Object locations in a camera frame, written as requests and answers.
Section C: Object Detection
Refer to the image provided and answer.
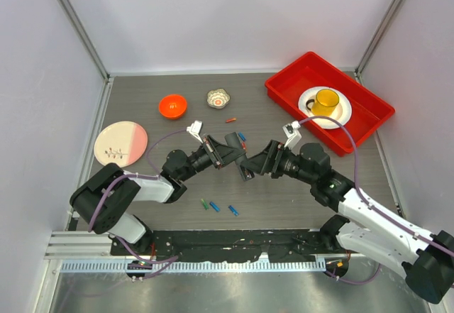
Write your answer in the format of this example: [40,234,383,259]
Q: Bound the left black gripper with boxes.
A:
[179,136,245,182]

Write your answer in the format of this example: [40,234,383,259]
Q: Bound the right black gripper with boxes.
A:
[242,139,316,185]

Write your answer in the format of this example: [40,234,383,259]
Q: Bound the black remote control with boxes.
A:
[224,132,254,182]

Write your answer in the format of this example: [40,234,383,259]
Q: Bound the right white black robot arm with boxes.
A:
[241,141,453,304]

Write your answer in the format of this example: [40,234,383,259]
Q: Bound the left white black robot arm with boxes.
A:
[70,133,254,256]

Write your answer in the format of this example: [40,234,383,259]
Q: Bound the blue battery near remote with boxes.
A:
[238,132,246,142]

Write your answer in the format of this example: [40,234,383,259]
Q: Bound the blue battery middle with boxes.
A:
[209,202,220,212]

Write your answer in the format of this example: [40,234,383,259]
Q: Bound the green battery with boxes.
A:
[201,199,209,210]

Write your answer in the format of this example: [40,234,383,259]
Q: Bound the small patterned flower bowl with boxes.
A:
[206,88,231,109]

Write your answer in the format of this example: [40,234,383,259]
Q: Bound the blue battery right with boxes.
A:
[228,205,239,216]

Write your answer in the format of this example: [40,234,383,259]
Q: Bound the orange bowl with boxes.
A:
[158,94,187,120]

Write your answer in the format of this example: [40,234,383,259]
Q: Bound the yellow glass mug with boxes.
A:
[306,89,340,116]

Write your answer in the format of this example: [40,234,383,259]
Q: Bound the white plate in bin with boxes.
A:
[298,87,353,126]

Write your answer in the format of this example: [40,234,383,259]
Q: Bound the pink white floral plate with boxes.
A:
[94,121,148,168]

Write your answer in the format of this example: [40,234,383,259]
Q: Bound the red plastic bin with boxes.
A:
[265,52,395,146]

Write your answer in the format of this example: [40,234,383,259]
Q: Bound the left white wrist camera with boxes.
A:
[186,120,203,144]

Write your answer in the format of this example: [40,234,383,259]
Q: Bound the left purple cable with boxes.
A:
[87,130,187,280]

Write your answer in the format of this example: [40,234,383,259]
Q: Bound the purple cable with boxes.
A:
[87,130,187,280]
[297,114,454,286]

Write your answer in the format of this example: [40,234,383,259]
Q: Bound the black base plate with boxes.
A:
[129,229,347,263]

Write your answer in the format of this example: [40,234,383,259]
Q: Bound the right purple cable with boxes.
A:
[297,114,454,286]

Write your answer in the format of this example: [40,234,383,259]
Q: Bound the slotted cable duct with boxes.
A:
[60,258,326,273]

